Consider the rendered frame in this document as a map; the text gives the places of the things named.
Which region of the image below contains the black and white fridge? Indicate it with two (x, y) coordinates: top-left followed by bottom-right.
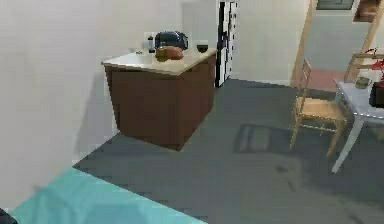
(215, 0), (240, 88)

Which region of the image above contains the brown kitchen counter cabinet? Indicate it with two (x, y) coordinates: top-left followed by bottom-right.
(101, 48), (218, 151)

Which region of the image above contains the dark blue toaster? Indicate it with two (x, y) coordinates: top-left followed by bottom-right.
(154, 31), (189, 52)

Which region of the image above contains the wooden chair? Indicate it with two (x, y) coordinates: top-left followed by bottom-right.
(289, 58), (348, 158)
(343, 51), (384, 84)

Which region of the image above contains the dark window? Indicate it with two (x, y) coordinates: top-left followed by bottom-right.
(315, 0), (355, 11)

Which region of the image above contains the brown bread loaf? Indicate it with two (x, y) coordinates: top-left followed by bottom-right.
(164, 45), (185, 61)

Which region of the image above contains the wooden door frame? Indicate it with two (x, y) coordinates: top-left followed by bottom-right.
(289, 0), (384, 88)

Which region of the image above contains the white dining table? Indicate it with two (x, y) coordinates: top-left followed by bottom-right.
(331, 78), (384, 174)

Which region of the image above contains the black box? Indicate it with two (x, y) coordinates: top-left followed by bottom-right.
(368, 81), (384, 109)

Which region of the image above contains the red flower plant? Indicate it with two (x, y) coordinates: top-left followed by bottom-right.
(364, 47), (384, 83)

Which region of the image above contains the green bowl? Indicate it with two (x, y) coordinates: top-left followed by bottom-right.
(354, 76), (372, 90)

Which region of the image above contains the brown wall shelf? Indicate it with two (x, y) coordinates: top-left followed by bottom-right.
(353, 0), (382, 24)

